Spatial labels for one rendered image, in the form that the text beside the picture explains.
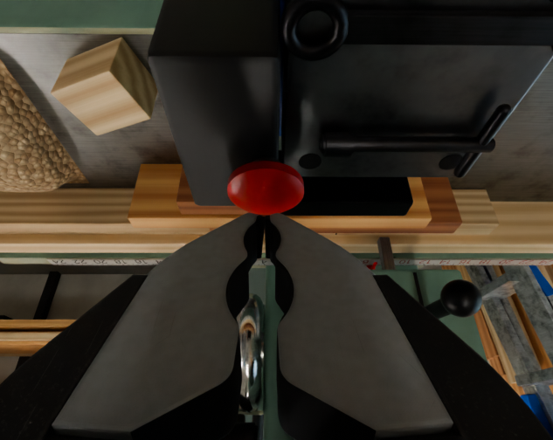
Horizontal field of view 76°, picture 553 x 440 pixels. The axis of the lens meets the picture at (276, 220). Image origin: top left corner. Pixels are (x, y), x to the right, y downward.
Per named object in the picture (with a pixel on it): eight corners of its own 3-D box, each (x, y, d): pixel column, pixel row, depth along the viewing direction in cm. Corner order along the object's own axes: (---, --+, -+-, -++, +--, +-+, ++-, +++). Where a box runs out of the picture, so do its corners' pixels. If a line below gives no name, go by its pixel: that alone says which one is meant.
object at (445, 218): (447, 175, 32) (463, 223, 30) (439, 189, 34) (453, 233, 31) (212, 175, 32) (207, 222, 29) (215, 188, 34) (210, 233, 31)
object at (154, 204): (417, 164, 31) (432, 218, 28) (411, 175, 32) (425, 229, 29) (140, 163, 31) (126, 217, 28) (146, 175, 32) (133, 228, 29)
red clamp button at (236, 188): (306, 154, 13) (307, 175, 12) (300, 200, 15) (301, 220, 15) (224, 153, 13) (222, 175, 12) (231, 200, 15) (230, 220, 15)
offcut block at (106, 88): (108, 103, 25) (96, 136, 23) (65, 58, 22) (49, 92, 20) (160, 85, 24) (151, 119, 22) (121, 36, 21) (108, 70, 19)
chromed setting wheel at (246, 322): (263, 276, 37) (261, 409, 31) (265, 311, 48) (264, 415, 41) (235, 276, 37) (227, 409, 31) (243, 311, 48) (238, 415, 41)
